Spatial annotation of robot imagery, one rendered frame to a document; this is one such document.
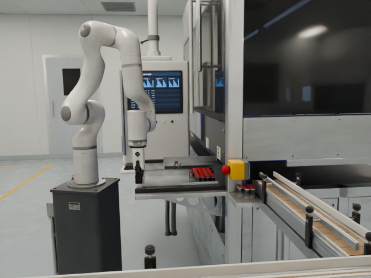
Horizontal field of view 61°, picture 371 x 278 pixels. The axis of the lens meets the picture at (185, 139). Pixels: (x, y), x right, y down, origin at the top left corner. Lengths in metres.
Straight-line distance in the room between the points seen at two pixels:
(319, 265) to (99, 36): 1.20
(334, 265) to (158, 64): 1.87
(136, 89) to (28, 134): 6.10
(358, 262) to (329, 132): 0.83
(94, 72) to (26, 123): 5.89
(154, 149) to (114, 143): 4.67
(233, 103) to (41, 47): 6.23
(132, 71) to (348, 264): 1.05
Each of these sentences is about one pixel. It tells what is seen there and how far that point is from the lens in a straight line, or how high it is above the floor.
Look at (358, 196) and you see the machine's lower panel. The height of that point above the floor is 0.83.
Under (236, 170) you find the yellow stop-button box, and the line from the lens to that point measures 1.29.
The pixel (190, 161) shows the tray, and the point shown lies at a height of 0.88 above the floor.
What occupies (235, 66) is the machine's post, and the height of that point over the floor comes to 1.42.
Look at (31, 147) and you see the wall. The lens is 7.42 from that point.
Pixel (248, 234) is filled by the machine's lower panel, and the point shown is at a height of 0.68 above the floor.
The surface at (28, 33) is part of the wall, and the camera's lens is 7.41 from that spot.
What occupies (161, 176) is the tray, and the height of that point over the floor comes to 0.88.
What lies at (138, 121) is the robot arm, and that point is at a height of 1.19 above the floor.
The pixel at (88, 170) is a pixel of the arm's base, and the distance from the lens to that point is 1.63.
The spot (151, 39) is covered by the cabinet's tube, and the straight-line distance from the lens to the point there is 2.41.
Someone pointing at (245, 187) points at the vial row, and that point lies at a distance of 1.32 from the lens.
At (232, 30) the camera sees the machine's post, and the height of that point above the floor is 1.56.
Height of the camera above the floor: 1.30
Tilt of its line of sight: 8 degrees down
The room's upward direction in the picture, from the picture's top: 1 degrees counter-clockwise
